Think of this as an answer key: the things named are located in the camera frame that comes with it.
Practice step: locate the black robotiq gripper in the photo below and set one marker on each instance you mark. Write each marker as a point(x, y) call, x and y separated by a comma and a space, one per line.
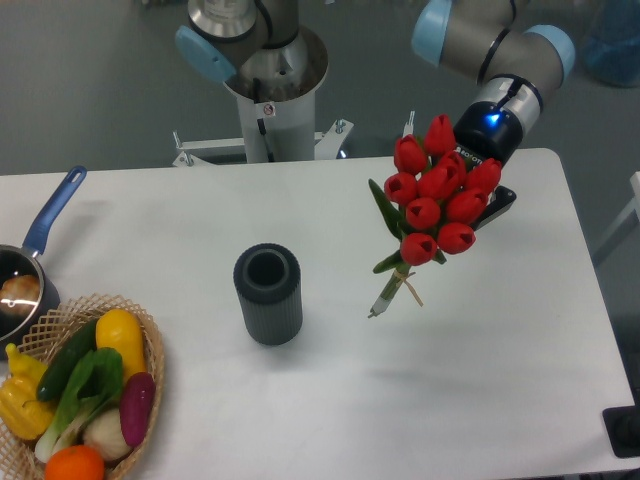
point(490, 132)

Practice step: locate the red tulip bouquet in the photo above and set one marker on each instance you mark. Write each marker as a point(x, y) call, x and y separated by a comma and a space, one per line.
point(430, 203)

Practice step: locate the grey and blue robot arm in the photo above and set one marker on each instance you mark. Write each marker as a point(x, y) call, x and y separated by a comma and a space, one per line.
point(520, 72)

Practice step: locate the blue translucent container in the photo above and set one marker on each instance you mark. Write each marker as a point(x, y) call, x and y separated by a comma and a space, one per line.
point(610, 50)

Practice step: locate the dark grey ribbed vase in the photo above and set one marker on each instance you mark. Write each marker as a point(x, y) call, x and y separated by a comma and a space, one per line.
point(267, 279)

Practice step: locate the black device at table edge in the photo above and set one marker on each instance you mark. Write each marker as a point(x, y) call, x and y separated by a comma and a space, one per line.
point(622, 426)

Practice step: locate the yellow squash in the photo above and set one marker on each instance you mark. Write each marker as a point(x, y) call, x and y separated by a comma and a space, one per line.
point(120, 330)

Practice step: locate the purple eggplant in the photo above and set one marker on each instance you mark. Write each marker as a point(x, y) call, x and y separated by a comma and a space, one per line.
point(135, 407)

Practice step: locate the green bok choy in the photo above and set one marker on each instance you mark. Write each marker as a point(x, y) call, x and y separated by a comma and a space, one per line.
point(95, 383)

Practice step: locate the white garlic bulb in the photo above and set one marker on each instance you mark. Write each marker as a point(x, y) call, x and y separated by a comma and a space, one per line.
point(104, 435)

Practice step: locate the green cucumber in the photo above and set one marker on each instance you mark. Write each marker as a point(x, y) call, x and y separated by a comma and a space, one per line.
point(54, 380)

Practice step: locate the browned food patty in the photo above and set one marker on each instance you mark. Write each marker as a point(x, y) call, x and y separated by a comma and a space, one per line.
point(20, 295)

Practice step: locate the orange fruit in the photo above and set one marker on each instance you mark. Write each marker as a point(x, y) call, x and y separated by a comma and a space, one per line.
point(79, 462)

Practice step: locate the yellow bell pepper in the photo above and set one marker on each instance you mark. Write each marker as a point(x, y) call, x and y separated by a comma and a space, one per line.
point(24, 415)

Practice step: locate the woven wicker basket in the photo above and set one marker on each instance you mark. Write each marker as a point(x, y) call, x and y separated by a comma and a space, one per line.
point(45, 338)

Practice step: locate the white furniture frame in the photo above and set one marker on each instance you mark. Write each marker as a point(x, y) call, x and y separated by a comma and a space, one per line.
point(621, 227)

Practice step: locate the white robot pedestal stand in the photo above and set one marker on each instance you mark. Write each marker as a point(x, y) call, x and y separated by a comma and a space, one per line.
point(275, 92)

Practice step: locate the blue handled saucepan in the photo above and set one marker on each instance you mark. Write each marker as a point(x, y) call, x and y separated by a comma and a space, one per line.
point(24, 260)

